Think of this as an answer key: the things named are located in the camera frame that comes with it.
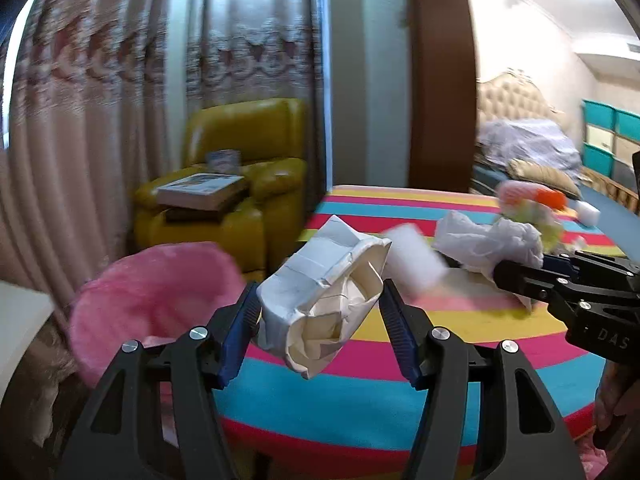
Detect tufted cream headboard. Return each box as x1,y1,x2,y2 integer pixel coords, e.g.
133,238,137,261
476,66,568,133

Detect pink patterned cloth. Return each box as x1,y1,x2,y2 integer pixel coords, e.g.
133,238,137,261
575,440,608,480

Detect pink-lined waste bin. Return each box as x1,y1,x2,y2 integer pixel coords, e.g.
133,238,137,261
69,241,247,441

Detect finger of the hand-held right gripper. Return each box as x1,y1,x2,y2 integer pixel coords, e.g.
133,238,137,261
541,249,640,283
492,259,583,307

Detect lilac and white blanket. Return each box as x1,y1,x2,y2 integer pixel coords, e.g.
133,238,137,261
477,117,583,177

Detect green and white wavy cloth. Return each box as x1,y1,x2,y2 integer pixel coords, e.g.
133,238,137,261
495,200,566,253

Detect tan pillow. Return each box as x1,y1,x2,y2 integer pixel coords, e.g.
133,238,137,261
506,158,582,199

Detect white board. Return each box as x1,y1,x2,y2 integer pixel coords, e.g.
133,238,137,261
0,280,55,396

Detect beige patterned curtain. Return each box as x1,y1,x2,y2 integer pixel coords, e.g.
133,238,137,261
0,0,173,321
185,0,331,196

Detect teal storage drawers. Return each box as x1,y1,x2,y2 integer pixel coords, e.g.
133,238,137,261
580,99,640,181

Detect small printed box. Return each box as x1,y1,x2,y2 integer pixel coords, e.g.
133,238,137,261
205,149,241,169

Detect orange and white wrapper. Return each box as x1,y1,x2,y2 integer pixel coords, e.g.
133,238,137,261
497,180,568,213

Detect rainbow striped tablecloth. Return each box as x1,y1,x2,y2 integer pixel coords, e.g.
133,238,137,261
212,185,626,466

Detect white paper bag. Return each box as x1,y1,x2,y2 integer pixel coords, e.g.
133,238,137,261
255,215,393,381

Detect brown wooden door frame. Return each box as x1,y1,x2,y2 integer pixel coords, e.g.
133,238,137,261
409,0,482,195

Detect wooden bed footboard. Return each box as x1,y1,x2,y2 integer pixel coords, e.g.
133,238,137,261
580,167,640,213

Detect thick light-covered book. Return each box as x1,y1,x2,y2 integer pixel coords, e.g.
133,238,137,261
156,173,249,212

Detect white plastic bag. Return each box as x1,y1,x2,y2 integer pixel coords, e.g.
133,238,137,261
432,210,546,318

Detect large white sponge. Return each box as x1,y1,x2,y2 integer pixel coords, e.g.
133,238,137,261
382,225,448,293

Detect blue bed mattress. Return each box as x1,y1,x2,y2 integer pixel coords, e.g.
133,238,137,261
470,162,640,271

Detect yellow leather armchair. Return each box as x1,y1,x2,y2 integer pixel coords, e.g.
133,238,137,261
132,97,308,281

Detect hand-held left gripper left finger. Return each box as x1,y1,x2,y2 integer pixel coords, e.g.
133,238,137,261
55,281,262,480

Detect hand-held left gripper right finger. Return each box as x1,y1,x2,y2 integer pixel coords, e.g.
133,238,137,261
378,279,586,480

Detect person's right hand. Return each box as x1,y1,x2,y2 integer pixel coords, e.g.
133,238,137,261
594,357,640,456

